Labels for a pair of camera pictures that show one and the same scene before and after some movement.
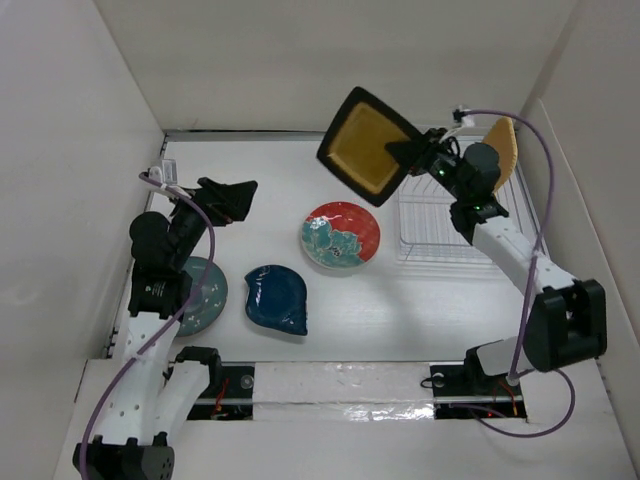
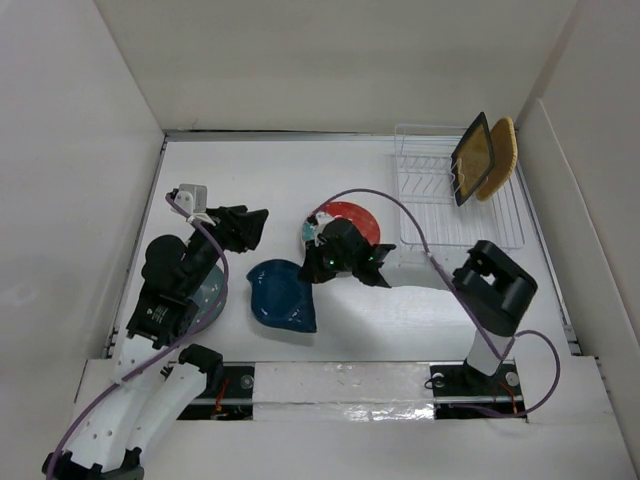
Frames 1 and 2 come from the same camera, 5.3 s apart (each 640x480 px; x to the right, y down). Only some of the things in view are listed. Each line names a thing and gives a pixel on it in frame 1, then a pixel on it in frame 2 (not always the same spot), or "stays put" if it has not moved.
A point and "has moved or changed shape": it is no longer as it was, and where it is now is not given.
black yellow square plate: [353, 150] has moved or changed shape
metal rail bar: [354, 400] stays put
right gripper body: [438, 162] → [326, 262]
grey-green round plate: [209, 299] stays put
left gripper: [236, 200] → [240, 231]
